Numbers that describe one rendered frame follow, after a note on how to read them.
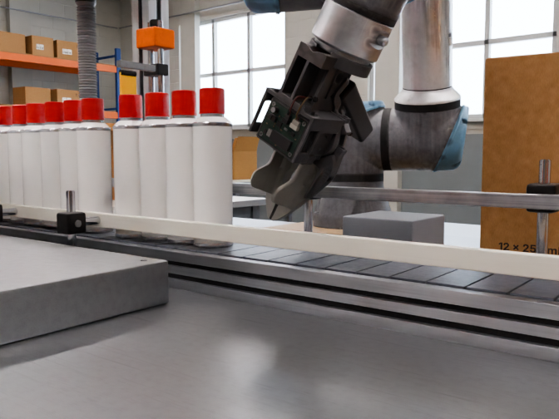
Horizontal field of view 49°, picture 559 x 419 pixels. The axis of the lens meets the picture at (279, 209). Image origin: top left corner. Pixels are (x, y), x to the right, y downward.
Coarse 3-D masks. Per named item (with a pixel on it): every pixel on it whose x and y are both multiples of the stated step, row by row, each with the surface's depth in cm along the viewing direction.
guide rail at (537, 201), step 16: (240, 192) 81; (256, 192) 79; (320, 192) 73; (336, 192) 72; (352, 192) 71; (368, 192) 69; (384, 192) 68; (400, 192) 67; (416, 192) 66; (432, 192) 65; (448, 192) 64; (464, 192) 63; (480, 192) 62; (496, 192) 62; (528, 208) 59; (544, 208) 58
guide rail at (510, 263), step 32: (96, 224) 89; (128, 224) 85; (160, 224) 81; (192, 224) 77; (224, 224) 74; (352, 256) 63; (384, 256) 61; (416, 256) 59; (448, 256) 57; (480, 256) 55; (512, 256) 53; (544, 256) 52
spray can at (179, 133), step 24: (192, 96) 82; (192, 120) 81; (168, 144) 81; (192, 144) 81; (168, 168) 82; (192, 168) 81; (168, 192) 82; (192, 192) 82; (168, 216) 83; (192, 216) 82; (168, 240) 83; (192, 240) 82
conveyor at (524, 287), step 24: (120, 240) 86; (144, 240) 86; (288, 264) 68; (312, 264) 67; (336, 264) 67; (360, 264) 67; (384, 264) 67; (408, 264) 67; (480, 288) 55; (504, 288) 55; (528, 288) 55; (552, 288) 55
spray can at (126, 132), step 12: (120, 96) 87; (132, 96) 87; (120, 108) 87; (132, 108) 87; (120, 120) 88; (132, 120) 87; (120, 132) 86; (132, 132) 86; (120, 144) 87; (132, 144) 86; (120, 156) 87; (132, 156) 87; (120, 168) 87; (132, 168) 87; (120, 180) 87; (132, 180) 87; (120, 192) 87; (132, 192) 87; (120, 204) 87; (132, 204) 87
